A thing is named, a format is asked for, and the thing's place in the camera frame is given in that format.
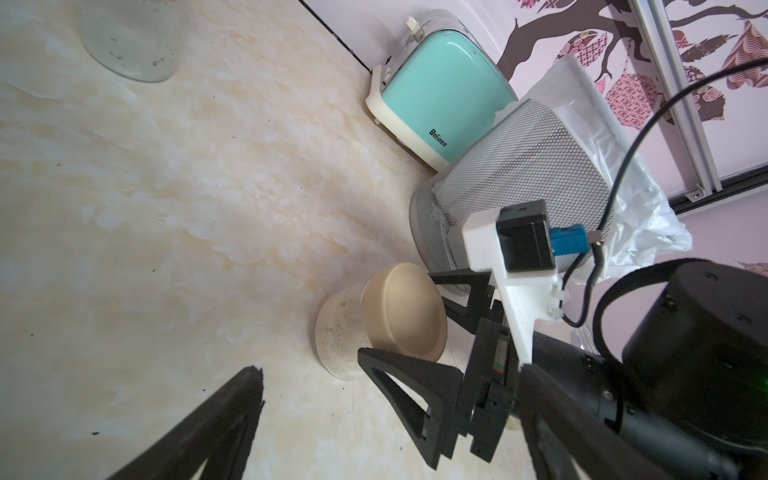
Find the white trash bag liner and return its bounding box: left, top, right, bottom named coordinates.
left=524, top=55, right=693, bottom=280

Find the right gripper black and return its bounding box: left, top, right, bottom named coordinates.
left=357, top=269, right=515, bottom=469

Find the grey trash bin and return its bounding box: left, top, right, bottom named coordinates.
left=409, top=100, right=610, bottom=272

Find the small jar pink lid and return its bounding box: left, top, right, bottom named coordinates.
left=78, top=0, right=186, bottom=83

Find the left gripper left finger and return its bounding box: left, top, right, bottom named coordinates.
left=111, top=366, right=264, bottom=479

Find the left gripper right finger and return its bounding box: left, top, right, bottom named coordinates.
left=517, top=364, right=670, bottom=479

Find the glass jar tan lid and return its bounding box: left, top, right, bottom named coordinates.
left=313, top=262, right=449, bottom=382

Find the aluminium rail back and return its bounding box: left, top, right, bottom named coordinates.
left=629, top=0, right=722, bottom=202

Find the mint green toaster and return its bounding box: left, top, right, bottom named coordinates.
left=365, top=9, right=518, bottom=171

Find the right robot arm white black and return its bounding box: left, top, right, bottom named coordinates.
left=357, top=258, right=767, bottom=479

